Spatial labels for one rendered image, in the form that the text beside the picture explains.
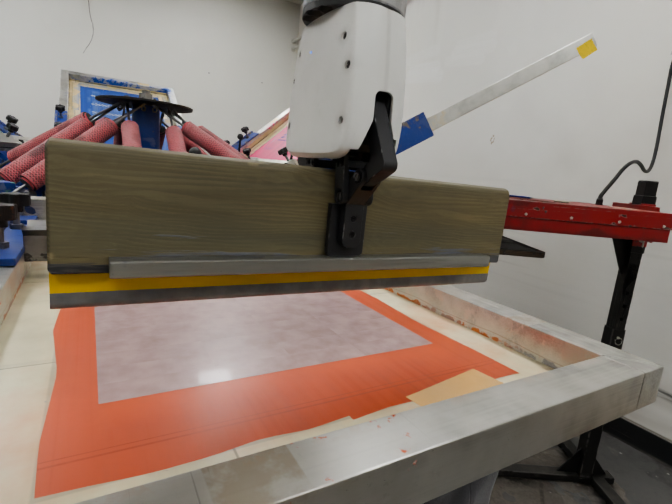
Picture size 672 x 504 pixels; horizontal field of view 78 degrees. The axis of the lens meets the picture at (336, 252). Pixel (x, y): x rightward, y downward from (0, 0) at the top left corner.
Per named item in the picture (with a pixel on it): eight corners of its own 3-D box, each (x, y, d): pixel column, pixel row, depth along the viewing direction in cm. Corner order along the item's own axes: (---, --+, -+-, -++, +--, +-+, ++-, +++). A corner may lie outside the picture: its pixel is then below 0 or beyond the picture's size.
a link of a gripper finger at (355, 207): (330, 165, 31) (322, 254, 32) (354, 167, 28) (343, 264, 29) (366, 169, 32) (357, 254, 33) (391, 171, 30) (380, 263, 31)
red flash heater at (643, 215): (590, 228, 172) (596, 199, 170) (681, 249, 127) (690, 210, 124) (444, 216, 171) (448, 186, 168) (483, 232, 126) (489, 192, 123)
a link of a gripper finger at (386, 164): (354, 67, 30) (327, 135, 33) (404, 126, 25) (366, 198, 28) (368, 71, 30) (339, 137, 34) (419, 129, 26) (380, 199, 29)
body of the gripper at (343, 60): (280, 9, 33) (270, 154, 35) (348, -40, 24) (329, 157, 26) (359, 33, 37) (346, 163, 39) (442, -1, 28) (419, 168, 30)
